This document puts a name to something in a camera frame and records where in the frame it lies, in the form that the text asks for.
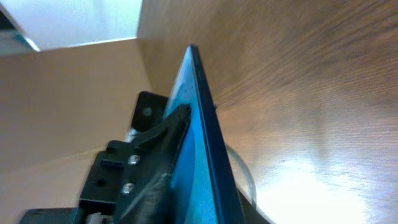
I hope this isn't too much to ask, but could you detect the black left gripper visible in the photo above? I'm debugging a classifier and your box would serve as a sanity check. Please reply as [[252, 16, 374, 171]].
[[19, 91, 190, 224]]

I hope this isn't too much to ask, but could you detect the blue Galaxy smartphone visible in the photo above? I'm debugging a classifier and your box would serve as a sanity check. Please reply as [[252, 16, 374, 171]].
[[165, 44, 246, 223]]

